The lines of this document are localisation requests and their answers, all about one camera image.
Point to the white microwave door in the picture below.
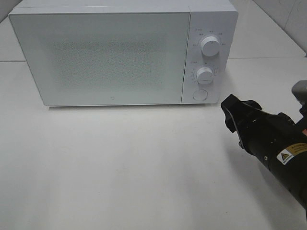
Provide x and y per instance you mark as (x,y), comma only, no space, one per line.
(105,59)

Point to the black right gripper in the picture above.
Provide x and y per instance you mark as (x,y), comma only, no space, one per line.
(261,134)

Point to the round white door button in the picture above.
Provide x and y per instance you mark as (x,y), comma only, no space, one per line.
(200,95)

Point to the lower white timer knob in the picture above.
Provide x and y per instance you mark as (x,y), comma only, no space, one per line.
(204,76)

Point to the white microwave oven body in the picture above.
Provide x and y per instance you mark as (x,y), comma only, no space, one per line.
(207,17)

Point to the upper white power knob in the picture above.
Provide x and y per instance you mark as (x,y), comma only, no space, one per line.
(210,46)

